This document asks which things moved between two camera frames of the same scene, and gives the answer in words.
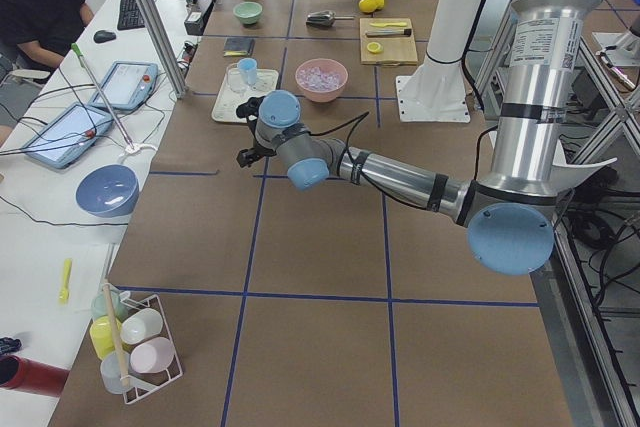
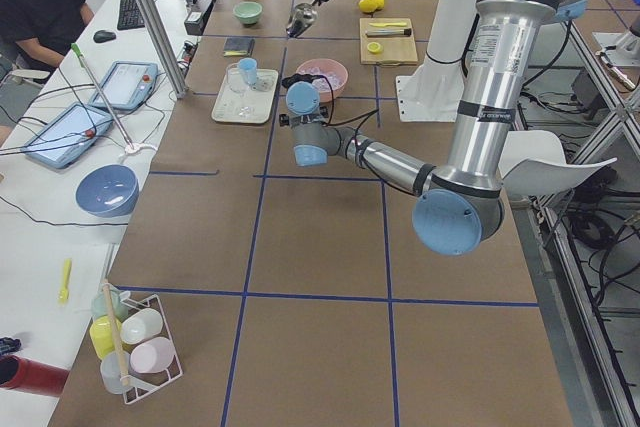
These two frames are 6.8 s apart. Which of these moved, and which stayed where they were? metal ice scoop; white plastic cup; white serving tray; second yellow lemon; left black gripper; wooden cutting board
Moved: left black gripper; metal ice scoop
Stayed: white serving tray; white plastic cup; second yellow lemon; wooden cutting board
